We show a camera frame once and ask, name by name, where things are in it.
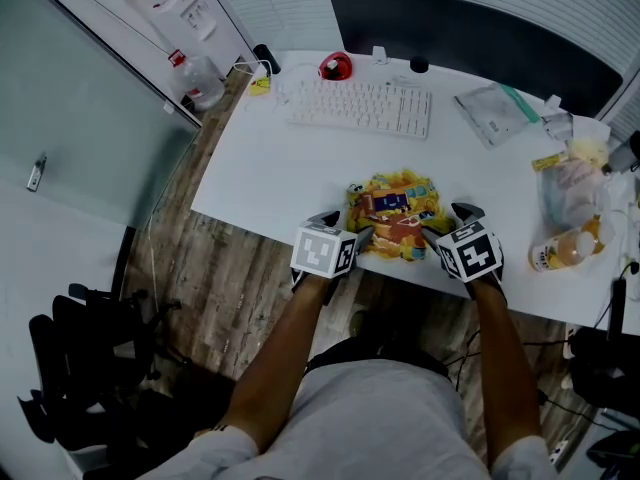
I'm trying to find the dark insulated bottle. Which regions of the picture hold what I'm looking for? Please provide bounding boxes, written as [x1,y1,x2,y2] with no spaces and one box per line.
[607,130,640,174]

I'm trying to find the white keyboard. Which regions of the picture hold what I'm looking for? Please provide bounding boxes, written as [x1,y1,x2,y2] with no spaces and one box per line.
[285,78,433,141]

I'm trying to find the clear bag with plush toy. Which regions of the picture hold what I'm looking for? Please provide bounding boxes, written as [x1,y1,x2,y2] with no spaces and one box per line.
[537,137,611,234]

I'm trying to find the person's light shirt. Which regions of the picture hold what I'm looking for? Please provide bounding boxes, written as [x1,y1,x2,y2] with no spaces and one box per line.
[137,358,559,480]

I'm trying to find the person's right forearm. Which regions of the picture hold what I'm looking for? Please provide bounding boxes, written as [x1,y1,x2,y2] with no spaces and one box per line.
[469,275,544,474]

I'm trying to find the yellow printed cloth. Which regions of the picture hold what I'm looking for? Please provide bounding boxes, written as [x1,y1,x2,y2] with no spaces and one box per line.
[345,168,456,262]

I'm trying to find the black power strip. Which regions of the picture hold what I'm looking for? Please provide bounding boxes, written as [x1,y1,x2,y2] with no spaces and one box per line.
[607,278,628,342]

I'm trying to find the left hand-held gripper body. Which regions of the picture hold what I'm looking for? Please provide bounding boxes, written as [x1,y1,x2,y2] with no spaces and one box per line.
[290,225,357,307]

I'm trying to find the red round object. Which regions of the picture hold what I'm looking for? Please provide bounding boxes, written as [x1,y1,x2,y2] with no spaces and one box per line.
[318,51,354,81]

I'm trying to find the black cylinder speaker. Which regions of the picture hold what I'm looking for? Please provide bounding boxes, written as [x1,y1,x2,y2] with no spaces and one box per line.
[252,42,282,75]

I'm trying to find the white water dispenser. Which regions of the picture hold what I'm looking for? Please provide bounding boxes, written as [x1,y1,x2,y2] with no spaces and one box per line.
[147,0,251,82]

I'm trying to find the frosted glass door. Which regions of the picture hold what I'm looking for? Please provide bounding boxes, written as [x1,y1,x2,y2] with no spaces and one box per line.
[0,0,201,232]

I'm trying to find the metal door handle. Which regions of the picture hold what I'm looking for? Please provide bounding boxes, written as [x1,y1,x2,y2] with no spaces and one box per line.
[25,151,49,193]

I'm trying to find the person's black shorts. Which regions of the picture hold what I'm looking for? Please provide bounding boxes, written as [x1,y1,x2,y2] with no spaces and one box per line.
[305,337,451,382]

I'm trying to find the small clear box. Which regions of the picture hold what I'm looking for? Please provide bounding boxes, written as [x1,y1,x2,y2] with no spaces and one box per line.
[542,112,574,143]

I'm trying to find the person's left forearm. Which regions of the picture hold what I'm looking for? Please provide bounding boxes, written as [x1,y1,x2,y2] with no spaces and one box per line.
[223,273,331,455]

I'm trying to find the gray plastic zip pouch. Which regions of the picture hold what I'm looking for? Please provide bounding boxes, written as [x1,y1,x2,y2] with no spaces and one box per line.
[453,81,544,149]

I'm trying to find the dark bag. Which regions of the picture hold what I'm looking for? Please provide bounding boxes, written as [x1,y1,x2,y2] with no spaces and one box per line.
[587,427,640,480]

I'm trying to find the orange juice bottle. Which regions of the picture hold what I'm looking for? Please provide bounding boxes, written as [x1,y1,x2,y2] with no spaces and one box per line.
[564,215,616,262]
[528,230,594,274]

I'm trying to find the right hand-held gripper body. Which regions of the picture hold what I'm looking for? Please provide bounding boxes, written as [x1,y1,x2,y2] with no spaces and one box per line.
[437,220,505,300]

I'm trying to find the clear water jug red cap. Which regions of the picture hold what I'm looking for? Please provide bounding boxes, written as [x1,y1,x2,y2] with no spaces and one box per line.
[167,49,226,112]

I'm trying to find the black monitor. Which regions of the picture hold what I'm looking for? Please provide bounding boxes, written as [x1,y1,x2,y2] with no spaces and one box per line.
[328,0,624,118]

